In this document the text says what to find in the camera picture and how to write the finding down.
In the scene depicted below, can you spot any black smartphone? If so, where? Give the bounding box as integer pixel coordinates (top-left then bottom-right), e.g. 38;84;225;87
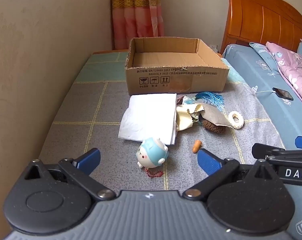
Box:
272;87;294;101

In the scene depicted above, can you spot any blue patterned fabric piece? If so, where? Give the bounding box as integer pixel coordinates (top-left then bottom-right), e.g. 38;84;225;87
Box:
177;95;199;106

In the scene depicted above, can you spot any blue floral bed sheet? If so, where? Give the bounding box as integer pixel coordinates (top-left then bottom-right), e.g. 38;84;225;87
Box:
220;44;302;240

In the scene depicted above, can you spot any pink patterned curtain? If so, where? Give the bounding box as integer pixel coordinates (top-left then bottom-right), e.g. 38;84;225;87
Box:
110;0;165;50

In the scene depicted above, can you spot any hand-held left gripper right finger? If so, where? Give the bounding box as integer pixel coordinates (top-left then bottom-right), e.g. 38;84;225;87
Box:
182;148;279;202

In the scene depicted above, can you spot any blue floral pillow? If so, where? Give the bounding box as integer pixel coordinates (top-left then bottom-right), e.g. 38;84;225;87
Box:
249;41;302;80

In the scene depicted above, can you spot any grey cloth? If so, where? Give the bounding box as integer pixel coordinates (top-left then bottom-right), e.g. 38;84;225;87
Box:
198;104;232;128

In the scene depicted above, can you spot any cardboard box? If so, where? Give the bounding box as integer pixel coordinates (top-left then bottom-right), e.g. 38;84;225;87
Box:
124;37;229;96

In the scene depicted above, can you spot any brown knitted piece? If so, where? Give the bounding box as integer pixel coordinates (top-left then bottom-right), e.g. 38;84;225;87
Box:
202;120;227;134

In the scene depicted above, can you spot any wooden bed headboard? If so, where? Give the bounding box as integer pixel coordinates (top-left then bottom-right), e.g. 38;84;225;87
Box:
220;0;302;54

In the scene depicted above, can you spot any pink floral pillow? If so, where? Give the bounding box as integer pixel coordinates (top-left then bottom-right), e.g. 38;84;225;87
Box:
265;41;302;111

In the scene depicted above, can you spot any cream zigzag-edged cloth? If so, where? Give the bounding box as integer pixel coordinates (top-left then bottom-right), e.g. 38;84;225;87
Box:
175;104;205;131

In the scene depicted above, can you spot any white cloth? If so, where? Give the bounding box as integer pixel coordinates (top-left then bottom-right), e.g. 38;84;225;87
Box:
118;93;178;146

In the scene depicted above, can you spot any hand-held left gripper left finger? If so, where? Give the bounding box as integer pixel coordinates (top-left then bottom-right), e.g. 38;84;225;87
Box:
23;148;116;201

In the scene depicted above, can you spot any white fluffy scrunchie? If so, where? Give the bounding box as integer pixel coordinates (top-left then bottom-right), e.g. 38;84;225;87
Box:
228;111;245;130

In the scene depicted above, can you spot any red hair tie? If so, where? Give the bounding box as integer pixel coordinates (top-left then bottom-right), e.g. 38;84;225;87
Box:
144;168;164;179

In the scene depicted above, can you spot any blue and white plush toy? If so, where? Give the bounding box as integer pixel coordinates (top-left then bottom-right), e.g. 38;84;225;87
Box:
136;137;169;169

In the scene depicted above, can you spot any blue tassel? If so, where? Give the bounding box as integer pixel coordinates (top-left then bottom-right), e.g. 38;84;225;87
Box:
195;92;225;112

